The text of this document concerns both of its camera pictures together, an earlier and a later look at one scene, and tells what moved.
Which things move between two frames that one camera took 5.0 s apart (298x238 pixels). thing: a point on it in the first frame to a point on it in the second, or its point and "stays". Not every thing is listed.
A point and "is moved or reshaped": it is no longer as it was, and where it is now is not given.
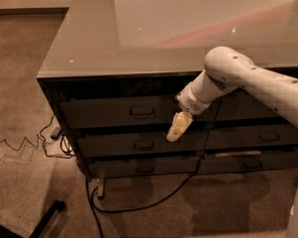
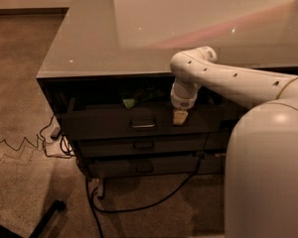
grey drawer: x=134 y=111 is moved or reshaped
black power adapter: x=56 y=132 stays
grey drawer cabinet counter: x=124 y=54 stays
